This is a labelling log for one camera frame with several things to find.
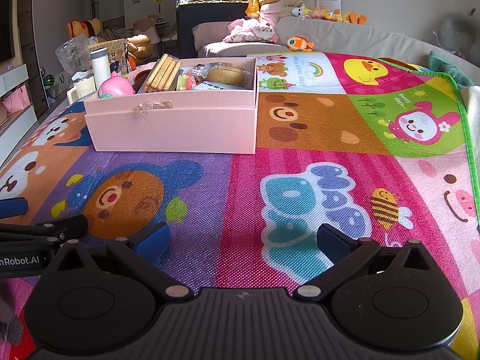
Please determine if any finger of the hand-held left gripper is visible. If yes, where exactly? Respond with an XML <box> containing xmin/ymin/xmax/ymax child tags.
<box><xmin>0</xmin><ymin>215</ymin><xmax>89</xmax><ymax>246</ymax></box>
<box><xmin>0</xmin><ymin>197</ymin><xmax>29</xmax><ymax>221</ymax></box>

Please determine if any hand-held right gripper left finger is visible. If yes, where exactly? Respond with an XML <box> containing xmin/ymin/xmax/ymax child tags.
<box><xmin>55</xmin><ymin>222</ymin><xmax>194</xmax><ymax>302</ymax></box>

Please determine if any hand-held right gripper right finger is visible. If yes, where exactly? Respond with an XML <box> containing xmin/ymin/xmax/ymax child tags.
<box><xmin>293</xmin><ymin>224</ymin><xmax>433</xmax><ymax>302</ymax></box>

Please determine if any pink cardboard box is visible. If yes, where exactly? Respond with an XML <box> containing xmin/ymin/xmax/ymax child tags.
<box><xmin>83</xmin><ymin>56</ymin><xmax>259</xmax><ymax>155</ymax></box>

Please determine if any pink round toy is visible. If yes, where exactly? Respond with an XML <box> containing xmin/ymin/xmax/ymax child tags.
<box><xmin>98</xmin><ymin>71</ymin><xmax>135</xmax><ymax>100</ymax></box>

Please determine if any blue and white packet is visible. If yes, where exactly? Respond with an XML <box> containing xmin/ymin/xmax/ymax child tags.
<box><xmin>193</xmin><ymin>82</ymin><xmax>248</xmax><ymax>91</ymax></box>

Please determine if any pack of biscuit sticks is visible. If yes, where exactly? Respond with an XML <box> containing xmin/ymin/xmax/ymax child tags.
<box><xmin>143</xmin><ymin>54</ymin><xmax>182</xmax><ymax>94</ymax></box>

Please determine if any packaged bread bun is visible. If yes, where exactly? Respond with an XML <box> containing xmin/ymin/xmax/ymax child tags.
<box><xmin>204</xmin><ymin>64</ymin><xmax>248</xmax><ymax>87</ymax></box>

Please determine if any white television cabinet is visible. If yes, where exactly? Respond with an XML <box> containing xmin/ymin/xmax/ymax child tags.
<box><xmin>0</xmin><ymin>64</ymin><xmax>38</xmax><ymax>166</ymax></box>

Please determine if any pink bag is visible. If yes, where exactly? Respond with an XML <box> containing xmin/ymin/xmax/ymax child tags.
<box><xmin>2</xmin><ymin>84</ymin><xmax>31</xmax><ymax>113</ymax></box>

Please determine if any colourful cartoon play mat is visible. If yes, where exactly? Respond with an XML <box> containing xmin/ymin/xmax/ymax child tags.
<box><xmin>0</xmin><ymin>50</ymin><xmax>480</xmax><ymax>360</ymax></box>

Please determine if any white paper bag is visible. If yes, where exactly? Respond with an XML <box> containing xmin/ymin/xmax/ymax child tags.
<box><xmin>56</xmin><ymin>73</ymin><xmax>74</xmax><ymax>96</ymax></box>

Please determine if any white thermos bottle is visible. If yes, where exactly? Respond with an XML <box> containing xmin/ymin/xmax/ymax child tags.
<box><xmin>90</xmin><ymin>48</ymin><xmax>111</xmax><ymax>90</ymax></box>

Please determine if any clear plastic bag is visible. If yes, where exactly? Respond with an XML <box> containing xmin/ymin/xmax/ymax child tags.
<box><xmin>55</xmin><ymin>34</ymin><xmax>94</xmax><ymax>76</ymax></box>

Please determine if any black television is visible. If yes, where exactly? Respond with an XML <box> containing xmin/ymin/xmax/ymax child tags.
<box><xmin>0</xmin><ymin>0</ymin><xmax>16</xmax><ymax>62</ymax></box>

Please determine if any woven patterned box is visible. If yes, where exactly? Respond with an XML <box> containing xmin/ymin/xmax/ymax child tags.
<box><xmin>88</xmin><ymin>39</ymin><xmax>128</xmax><ymax>76</ymax></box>

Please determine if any yellow bear plush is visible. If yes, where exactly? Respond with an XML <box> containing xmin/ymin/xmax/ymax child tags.
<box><xmin>67</xmin><ymin>19</ymin><xmax>100</xmax><ymax>38</ymax></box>

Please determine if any orange fish plush toy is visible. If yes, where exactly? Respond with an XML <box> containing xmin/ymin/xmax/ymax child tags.
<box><xmin>287</xmin><ymin>36</ymin><xmax>314</xmax><ymax>53</ymax></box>

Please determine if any beige sofa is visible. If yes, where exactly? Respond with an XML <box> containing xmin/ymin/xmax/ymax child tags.
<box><xmin>192</xmin><ymin>17</ymin><xmax>480</xmax><ymax>83</ymax></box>

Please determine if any teal cloth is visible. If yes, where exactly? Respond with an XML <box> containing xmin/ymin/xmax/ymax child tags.
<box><xmin>427</xmin><ymin>50</ymin><xmax>473</xmax><ymax>87</ymax></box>

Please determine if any dining chairs and table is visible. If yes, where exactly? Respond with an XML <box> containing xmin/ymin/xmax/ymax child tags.
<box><xmin>131</xmin><ymin>18</ymin><xmax>177</xmax><ymax>46</ymax></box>

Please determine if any black fish tank cabinet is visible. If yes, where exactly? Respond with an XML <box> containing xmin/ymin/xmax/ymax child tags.
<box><xmin>176</xmin><ymin>3</ymin><xmax>250</xmax><ymax>61</ymax></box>

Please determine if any yellow duck plush toy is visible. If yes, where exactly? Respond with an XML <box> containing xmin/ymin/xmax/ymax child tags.
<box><xmin>330</xmin><ymin>7</ymin><xmax>367</xmax><ymax>26</ymax></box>

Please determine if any pink floral clothing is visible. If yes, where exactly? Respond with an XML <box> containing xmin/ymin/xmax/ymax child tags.
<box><xmin>224</xmin><ymin>19</ymin><xmax>279</xmax><ymax>44</ymax></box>

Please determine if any beige pillow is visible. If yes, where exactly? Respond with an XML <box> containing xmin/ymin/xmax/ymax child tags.
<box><xmin>259</xmin><ymin>0</ymin><xmax>306</xmax><ymax>21</ymax></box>

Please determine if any grey neck pillow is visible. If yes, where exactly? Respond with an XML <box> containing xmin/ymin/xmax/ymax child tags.
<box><xmin>437</xmin><ymin>11</ymin><xmax>480</xmax><ymax>59</ymax></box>

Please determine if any white mug with handle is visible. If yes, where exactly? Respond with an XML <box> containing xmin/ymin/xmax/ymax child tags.
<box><xmin>67</xmin><ymin>75</ymin><xmax>94</xmax><ymax>106</ymax></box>

